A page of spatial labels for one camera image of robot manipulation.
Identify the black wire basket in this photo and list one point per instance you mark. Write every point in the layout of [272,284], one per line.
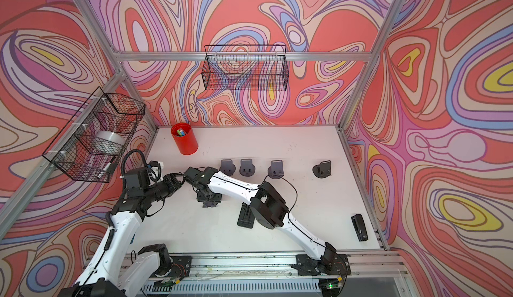
[252,67]
[90,147]

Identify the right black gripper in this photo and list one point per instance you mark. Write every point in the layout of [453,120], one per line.
[218,199]

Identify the black stapler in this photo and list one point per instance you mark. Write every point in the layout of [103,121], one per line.
[360,227]

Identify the left black wire basket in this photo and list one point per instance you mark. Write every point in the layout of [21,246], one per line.
[90,147]

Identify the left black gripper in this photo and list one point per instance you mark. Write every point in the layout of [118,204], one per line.
[172,184]

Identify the white marker in basket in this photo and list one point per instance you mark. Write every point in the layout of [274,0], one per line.
[106,172]

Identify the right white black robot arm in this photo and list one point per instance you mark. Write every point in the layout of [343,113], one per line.
[270,210]

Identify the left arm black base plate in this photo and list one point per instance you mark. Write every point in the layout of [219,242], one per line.
[180,267]

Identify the red cylindrical pen cup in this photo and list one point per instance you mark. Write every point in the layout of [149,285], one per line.
[184,138]

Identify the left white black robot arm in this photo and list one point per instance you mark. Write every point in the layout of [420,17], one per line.
[102,276]

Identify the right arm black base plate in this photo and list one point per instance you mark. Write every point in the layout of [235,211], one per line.
[335,265]

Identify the rear black wire basket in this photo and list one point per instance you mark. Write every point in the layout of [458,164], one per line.
[252,67]

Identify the black rectangular phone stand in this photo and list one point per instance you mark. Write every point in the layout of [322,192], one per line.
[246,217]

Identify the dark grey phone stand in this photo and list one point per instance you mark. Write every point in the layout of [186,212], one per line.
[322,170]

